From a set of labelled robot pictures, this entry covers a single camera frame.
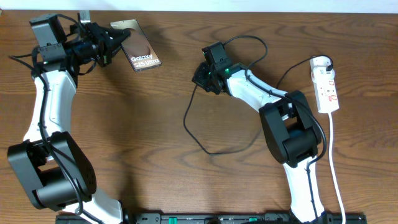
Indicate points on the white USB charger plug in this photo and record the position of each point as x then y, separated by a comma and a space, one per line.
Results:
320, 74

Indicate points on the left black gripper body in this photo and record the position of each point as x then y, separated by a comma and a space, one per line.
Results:
91, 45

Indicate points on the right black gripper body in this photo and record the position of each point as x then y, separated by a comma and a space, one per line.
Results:
203, 78

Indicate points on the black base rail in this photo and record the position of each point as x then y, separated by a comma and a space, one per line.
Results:
156, 218

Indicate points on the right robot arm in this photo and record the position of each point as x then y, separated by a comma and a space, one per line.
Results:
291, 131

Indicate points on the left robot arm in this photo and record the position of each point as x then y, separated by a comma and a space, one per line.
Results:
52, 169

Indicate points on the white power strip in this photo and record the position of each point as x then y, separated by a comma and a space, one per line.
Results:
325, 93

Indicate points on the Galaxy smartphone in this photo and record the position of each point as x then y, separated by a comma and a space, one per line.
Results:
137, 48

